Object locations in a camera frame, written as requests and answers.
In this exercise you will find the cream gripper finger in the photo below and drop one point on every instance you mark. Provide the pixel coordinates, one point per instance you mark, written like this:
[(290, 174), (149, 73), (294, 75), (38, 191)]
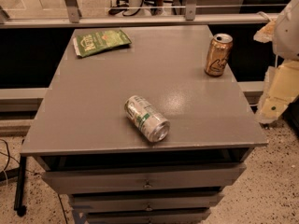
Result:
[(280, 88), (265, 34)]

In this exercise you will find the orange soda can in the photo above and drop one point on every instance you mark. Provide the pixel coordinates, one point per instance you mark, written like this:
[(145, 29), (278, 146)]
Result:
[(218, 54)]

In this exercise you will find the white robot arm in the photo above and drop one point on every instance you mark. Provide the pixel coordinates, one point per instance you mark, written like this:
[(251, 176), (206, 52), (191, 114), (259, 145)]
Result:
[(285, 40)]

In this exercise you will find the silver green soda can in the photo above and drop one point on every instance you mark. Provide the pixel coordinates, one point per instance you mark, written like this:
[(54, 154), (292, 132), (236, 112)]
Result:
[(147, 118)]

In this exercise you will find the green jalapeno chip bag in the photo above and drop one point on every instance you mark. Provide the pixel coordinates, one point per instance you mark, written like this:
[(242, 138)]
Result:
[(96, 42)]

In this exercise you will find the top grey drawer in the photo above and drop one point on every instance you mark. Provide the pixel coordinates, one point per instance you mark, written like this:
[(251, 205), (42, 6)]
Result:
[(161, 177)]

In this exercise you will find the grey drawer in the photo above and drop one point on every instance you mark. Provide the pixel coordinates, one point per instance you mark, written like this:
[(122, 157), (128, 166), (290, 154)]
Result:
[(161, 177), (147, 202), (151, 217)]

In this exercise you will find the bottom grey drawer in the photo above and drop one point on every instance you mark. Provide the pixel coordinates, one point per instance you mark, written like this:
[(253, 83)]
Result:
[(151, 217)]

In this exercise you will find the grey drawer cabinet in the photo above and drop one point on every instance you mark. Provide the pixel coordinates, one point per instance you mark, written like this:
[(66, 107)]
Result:
[(142, 135)]

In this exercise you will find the middle grey drawer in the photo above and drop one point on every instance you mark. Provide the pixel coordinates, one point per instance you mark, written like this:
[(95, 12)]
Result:
[(147, 202)]

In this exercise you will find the grey metal railing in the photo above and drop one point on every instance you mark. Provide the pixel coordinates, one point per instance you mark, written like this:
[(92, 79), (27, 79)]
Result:
[(111, 13)]

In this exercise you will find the black metal stand leg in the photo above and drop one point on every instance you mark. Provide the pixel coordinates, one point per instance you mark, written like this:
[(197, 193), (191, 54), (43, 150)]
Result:
[(19, 208)]

